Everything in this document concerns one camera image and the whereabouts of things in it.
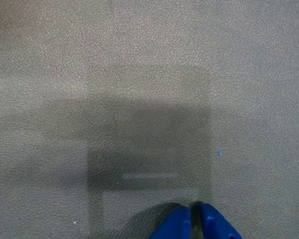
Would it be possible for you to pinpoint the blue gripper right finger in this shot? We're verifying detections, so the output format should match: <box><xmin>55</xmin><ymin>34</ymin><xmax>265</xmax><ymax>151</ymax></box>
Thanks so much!
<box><xmin>199</xmin><ymin>203</ymin><xmax>244</xmax><ymax>239</ymax></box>

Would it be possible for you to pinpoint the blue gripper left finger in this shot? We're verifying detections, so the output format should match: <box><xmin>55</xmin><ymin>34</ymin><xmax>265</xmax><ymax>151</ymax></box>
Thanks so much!
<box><xmin>148</xmin><ymin>206</ymin><xmax>192</xmax><ymax>239</ymax></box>

